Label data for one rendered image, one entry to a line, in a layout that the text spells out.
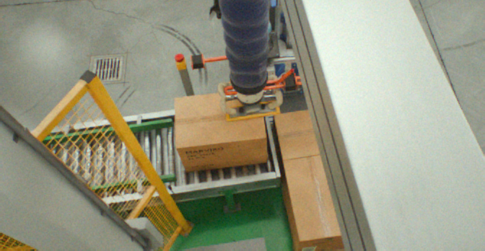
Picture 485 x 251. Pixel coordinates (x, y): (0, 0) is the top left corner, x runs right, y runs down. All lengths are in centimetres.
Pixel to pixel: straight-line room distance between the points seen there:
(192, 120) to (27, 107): 220
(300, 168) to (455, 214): 274
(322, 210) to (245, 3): 163
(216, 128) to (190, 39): 193
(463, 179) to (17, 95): 456
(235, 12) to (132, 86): 253
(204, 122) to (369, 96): 246
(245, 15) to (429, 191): 164
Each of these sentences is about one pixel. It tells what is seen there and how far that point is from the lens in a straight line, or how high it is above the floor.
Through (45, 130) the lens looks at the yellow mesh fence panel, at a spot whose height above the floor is 209.
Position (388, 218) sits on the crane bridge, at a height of 305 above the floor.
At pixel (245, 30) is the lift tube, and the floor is 187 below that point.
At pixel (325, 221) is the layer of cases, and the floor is 54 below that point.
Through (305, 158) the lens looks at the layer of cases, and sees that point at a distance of 309.
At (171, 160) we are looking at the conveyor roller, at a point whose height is 55.
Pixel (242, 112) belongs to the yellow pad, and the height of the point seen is 114.
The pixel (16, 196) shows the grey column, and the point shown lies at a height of 258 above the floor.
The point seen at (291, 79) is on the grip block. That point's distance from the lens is 257.
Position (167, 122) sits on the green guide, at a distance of 321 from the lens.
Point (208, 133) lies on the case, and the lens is 274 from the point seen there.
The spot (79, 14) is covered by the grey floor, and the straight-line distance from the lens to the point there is 517.
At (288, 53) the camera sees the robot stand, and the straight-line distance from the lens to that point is 309.
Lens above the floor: 334
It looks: 59 degrees down
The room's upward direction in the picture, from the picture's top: 6 degrees counter-clockwise
